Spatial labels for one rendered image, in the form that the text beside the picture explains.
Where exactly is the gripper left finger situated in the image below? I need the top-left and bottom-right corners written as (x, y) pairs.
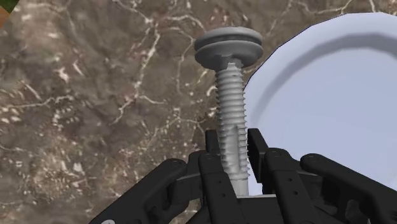
top-left (89, 129), bottom-right (240, 224)

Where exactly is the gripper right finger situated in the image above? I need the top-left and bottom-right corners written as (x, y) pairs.
top-left (247, 128), bottom-right (397, 224)

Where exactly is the grey threaded screw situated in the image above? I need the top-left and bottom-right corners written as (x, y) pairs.
top-left (193, 26), bottom-right (264, 197)

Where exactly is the white plate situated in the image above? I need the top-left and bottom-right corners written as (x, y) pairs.
top-left (243, 12), bottom-right (397, 196)

